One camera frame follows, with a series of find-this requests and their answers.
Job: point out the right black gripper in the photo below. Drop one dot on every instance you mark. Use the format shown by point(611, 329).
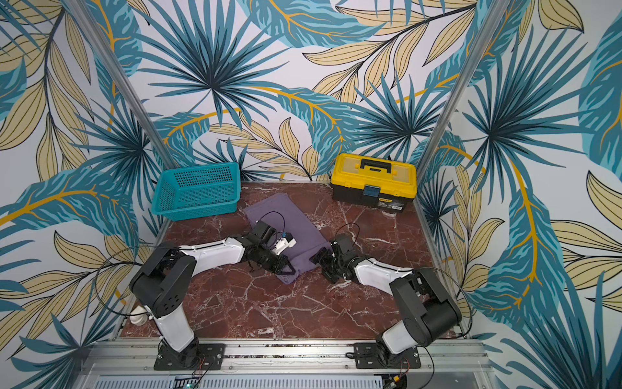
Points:
point(328, 260)

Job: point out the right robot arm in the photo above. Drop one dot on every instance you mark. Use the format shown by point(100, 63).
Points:
point(427, 310)

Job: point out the front aluminium rail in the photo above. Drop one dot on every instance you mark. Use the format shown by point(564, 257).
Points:
point(261, 363)

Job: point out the right aluminium frame post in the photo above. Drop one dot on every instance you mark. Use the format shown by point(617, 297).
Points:
point(481, 42)

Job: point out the yellow black toolbox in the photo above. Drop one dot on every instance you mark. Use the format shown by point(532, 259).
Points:
point(373, 182)

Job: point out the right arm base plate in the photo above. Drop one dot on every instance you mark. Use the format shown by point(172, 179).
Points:
point(373, 355)

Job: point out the teal plastic basket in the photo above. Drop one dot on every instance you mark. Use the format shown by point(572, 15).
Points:
point(197, 192)

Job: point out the left aluminium frame post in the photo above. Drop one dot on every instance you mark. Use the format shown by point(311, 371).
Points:
point(96, 37)

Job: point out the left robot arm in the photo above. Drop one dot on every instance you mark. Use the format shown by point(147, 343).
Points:
point(162, 283)

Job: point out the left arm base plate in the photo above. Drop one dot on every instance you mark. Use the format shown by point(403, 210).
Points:
point(197, 356)

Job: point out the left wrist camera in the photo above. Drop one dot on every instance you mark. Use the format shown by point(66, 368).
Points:
point(284, 242)

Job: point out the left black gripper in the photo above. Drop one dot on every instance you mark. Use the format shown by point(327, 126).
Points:
point(280, 266)

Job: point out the purple long pants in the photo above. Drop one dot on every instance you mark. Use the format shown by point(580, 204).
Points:
point(282, 214)

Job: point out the aluminium frame post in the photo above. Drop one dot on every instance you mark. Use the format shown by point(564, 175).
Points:
point(481, 42)
point(96, 37)

